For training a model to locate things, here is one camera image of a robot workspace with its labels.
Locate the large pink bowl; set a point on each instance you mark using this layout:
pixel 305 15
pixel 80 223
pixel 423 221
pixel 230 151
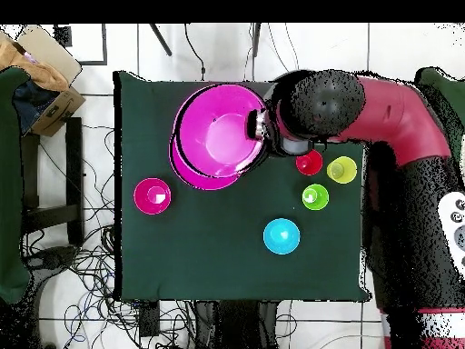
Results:
pixel 181 171
pixel 214 120

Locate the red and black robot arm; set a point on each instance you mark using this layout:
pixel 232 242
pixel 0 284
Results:
pixel 399 116

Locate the small blue bowl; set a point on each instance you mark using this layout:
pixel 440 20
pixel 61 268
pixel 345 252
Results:
pixel 281 238

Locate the dark green tablecloth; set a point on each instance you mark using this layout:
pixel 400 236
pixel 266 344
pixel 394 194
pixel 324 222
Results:
pixel 236 261

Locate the red cup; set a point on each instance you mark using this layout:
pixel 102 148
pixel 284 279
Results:
pixel 308 165

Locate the green cup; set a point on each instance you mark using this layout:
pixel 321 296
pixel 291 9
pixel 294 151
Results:
pixel 319 200

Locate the crimson bowl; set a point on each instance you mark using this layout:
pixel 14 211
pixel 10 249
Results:
pixel 143 198

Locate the yellow cup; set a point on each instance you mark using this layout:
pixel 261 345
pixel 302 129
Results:
pixel 348 171

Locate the black floor box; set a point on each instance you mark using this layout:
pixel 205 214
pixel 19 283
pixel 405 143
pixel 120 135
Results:
pixel 149 320

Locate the black tripod leg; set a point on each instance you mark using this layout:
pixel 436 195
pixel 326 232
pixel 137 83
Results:
pixel 160 39
pixel 256 40

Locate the black rounded floor base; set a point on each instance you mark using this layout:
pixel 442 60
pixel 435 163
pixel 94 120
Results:
pixel 54 256

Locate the cardboard box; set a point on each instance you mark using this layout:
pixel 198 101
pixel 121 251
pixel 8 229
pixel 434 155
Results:
pixel 54 109

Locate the green side table cloth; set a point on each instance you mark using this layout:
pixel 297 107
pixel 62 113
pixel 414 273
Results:
pixel 11 181
pixel 450 94

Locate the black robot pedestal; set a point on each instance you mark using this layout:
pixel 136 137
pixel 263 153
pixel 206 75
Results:
pixel 236 327

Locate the black stool frame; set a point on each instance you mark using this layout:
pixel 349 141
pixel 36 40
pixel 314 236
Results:
pixel 74 163

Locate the black square frame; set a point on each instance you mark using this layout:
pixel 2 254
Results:
pixel 104 43

